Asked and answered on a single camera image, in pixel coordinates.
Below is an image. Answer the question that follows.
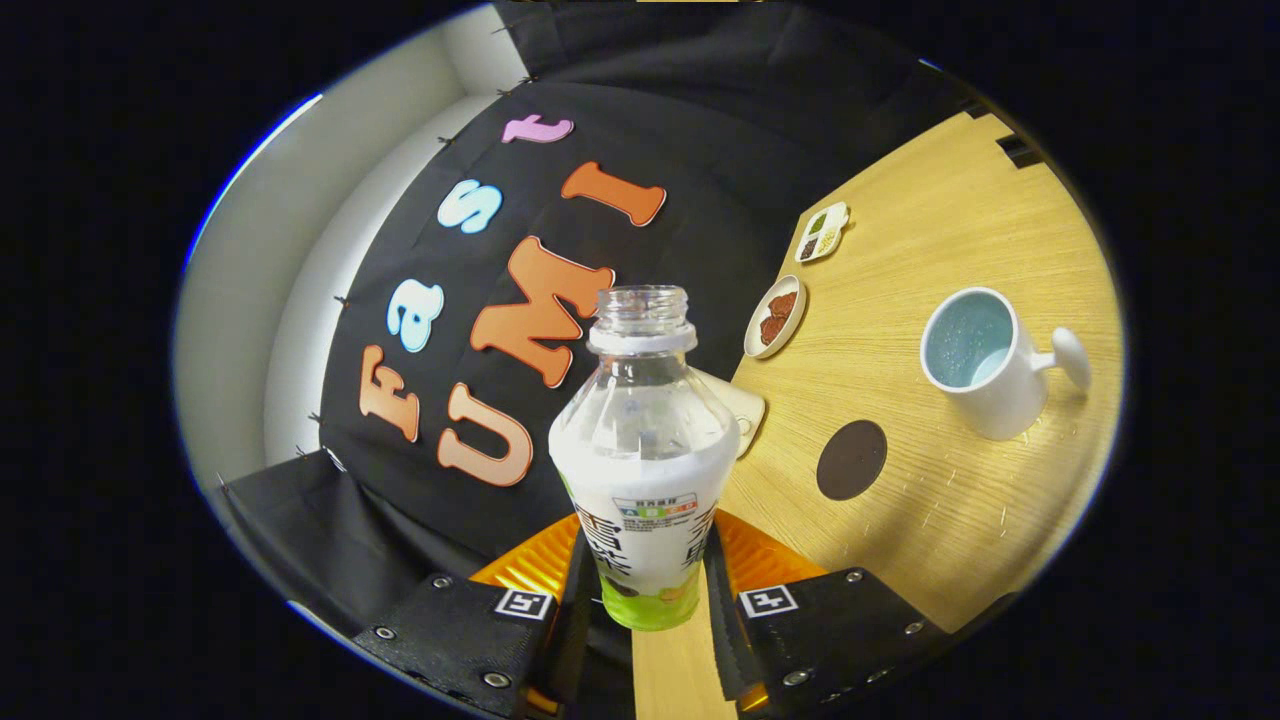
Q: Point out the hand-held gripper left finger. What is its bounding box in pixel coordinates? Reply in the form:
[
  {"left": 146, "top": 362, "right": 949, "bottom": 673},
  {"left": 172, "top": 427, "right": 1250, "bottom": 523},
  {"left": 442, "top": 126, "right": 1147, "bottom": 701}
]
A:
[{"left": 350, "top": 512, "right": 601, "bottom": 720}]

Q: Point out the white cup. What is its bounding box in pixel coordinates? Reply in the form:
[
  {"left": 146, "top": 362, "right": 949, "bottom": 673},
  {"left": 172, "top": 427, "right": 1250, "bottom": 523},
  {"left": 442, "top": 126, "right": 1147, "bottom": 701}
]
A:
[{"left": 920, "top": 287, "right": 1092, "bottom": 442}]

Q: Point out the dark brown round coaster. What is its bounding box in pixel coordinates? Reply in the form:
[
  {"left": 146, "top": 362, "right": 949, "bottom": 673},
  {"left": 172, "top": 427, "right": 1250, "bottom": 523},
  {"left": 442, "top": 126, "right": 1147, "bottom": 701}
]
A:
[{"left": 816, "top": 420, "right": 889, "bottom": 502}]

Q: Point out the divided white dish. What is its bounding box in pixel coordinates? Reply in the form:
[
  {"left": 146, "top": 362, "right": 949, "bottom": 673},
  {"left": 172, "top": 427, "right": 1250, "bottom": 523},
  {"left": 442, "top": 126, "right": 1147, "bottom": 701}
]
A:
[{"left": 795, "top": 202, "right": 851, "bottom": 264}]

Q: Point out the clear juice bottle green label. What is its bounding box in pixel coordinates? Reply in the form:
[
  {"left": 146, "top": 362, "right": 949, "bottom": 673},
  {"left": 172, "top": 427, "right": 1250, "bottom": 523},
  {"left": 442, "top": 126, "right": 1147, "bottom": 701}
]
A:
[{"left": 548, "top": 285, "right": 742, "bottom": 632}]

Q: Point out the round white plate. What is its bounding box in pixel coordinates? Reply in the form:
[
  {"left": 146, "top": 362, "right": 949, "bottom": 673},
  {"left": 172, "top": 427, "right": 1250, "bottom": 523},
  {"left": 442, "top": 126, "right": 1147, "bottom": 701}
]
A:
[{"left": 743, "top": 275, "right": 809, "bottom": 360}]

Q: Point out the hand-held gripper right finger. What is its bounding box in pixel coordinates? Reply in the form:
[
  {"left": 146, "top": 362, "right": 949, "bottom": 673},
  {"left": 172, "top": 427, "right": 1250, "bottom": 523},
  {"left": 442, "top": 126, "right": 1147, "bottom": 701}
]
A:
[{"left": 700, "top": 508, "right": 951, "bottom": 716}]

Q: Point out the wooden table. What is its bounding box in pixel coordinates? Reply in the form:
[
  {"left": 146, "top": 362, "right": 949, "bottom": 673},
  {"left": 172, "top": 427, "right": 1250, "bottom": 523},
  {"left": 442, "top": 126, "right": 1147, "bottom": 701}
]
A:
[{"left": 632, "top": 112, "right": 1126, "bottom": 720}]

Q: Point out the white toaster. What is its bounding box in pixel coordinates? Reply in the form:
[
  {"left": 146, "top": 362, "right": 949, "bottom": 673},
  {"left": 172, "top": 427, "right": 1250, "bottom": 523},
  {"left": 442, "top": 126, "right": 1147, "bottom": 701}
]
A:
[{"left": 690, "top": 368, "right": 767, "bottom": 461}]

